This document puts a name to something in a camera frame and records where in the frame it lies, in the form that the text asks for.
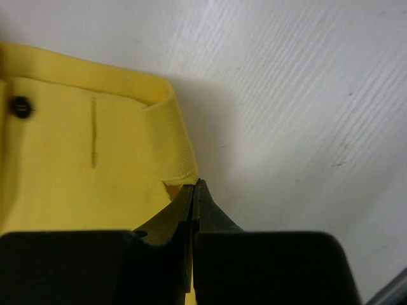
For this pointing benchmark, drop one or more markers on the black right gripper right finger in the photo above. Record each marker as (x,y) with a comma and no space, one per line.
(233,266)

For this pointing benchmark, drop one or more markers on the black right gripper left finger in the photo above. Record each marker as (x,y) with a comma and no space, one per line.
(148,265)

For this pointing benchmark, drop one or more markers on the yellow trousers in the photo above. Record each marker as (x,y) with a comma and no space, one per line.
(86,146)

